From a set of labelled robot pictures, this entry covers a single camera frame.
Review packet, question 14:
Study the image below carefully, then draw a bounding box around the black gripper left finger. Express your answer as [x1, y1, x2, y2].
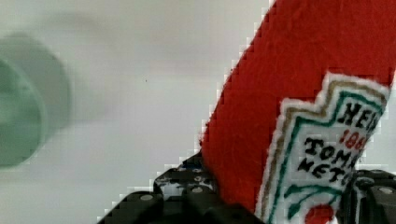
[97, 153, 264, 224]

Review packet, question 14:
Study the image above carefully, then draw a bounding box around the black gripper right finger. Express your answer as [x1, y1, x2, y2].
[336, 170, 396, 224]

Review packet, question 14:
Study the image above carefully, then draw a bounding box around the red plush ketchup bottle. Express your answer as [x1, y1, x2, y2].
[201, 0, 395, 224]

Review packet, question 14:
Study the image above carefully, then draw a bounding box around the green perforated basket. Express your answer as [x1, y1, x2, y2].
[0, 33, 71, 169]

